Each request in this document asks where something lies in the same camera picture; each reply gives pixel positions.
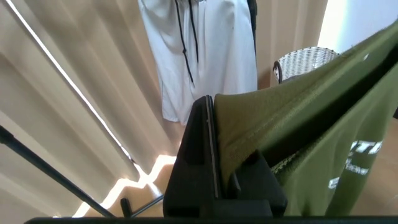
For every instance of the white laundry basket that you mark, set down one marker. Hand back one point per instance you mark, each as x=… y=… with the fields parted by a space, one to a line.
x=304 y=60

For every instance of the black clothes rack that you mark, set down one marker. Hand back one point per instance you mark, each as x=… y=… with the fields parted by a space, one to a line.
x=46 y=168

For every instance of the beige curtain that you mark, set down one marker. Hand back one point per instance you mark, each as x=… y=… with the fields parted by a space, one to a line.
x=93 y=62

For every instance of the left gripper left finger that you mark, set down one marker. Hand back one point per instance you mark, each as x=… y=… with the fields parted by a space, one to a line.
x=189 y=180

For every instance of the pale grey shorts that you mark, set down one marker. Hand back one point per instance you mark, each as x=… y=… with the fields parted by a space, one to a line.
x=217 y=46

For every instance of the green garment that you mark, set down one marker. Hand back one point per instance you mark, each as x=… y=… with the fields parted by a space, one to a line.
x=248 y=124

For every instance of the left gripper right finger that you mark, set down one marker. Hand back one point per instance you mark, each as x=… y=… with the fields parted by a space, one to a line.
x=258 y=186

